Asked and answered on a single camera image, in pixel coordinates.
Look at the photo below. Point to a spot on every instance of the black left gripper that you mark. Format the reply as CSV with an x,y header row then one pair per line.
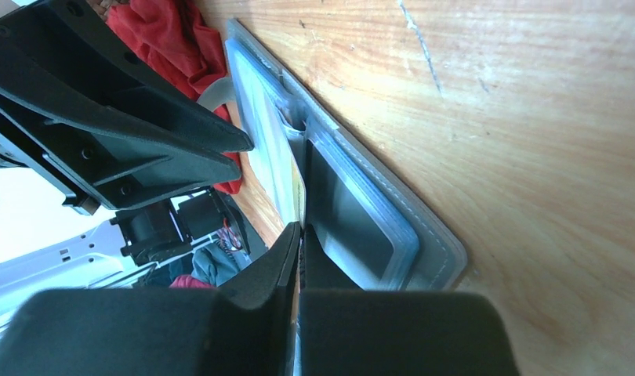
x,y
79,107

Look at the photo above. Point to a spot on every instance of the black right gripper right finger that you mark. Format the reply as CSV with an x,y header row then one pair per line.
x,y
344,330

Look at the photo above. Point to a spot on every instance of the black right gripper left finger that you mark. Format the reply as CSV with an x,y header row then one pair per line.
x,y
243,327

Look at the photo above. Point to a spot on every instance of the grey card holder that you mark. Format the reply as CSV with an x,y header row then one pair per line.
x,y
281,118

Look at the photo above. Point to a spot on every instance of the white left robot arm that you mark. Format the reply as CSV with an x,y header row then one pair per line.
x,y
112,252

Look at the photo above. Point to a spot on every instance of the dark grey credit card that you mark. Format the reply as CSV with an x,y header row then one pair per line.
x,y
352,219

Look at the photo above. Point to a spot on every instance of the red cloth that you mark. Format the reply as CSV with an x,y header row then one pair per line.
x,y
171,38

